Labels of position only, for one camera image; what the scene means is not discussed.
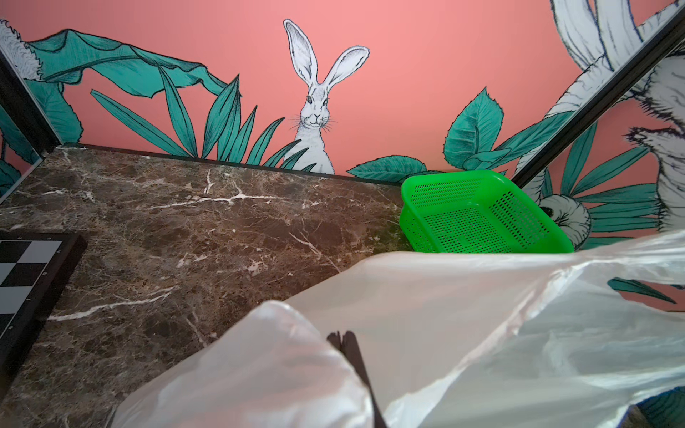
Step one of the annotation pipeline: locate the black right frame post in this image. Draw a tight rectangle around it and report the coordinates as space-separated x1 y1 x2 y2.
512 5 684 189

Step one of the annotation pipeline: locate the green plastic mesh basket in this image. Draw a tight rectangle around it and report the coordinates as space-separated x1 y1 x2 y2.
399 170 574 254

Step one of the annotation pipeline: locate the black left frame post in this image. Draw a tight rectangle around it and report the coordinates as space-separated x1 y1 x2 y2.
1 53 60 200

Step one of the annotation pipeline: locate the black white checkerboard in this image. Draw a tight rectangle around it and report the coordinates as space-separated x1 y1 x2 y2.
1 232 87 397

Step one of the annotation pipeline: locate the black frame post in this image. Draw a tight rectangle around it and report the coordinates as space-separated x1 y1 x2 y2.
512 5 684 189
1 53 60 200

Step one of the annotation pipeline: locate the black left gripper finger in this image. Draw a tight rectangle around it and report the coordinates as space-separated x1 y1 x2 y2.
326 331 387 428

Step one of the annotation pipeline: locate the white plastic bag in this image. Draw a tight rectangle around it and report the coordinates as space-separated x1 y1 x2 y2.
112 231 684 427

